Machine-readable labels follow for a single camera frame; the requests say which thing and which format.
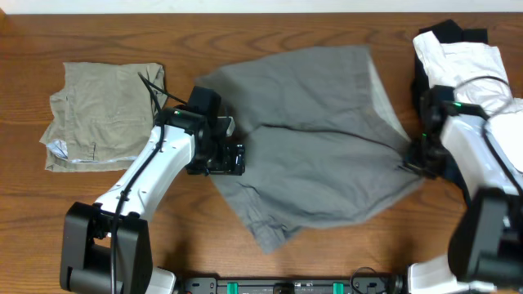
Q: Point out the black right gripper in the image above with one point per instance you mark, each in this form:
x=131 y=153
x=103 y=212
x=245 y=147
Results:
x=411 y=161

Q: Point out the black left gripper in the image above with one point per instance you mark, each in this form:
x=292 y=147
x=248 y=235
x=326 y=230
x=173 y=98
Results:
x=230 y=159

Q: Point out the grey shorts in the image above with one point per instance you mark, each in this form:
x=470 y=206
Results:
x=323 y=145

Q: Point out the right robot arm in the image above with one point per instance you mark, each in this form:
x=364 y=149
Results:
x=485 y=250

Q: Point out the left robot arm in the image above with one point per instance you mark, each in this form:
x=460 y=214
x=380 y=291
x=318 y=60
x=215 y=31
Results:
x=106 y=245

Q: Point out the white t-shirt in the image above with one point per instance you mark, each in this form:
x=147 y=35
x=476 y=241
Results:
x=477 y=72

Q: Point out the black garment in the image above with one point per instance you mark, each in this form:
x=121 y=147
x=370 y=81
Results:
x=447 y=31

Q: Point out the folded khaki shorts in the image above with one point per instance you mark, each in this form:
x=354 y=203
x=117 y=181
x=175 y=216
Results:
x=103 y=116

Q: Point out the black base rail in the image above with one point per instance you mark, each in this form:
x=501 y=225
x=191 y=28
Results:
x=364 y=281

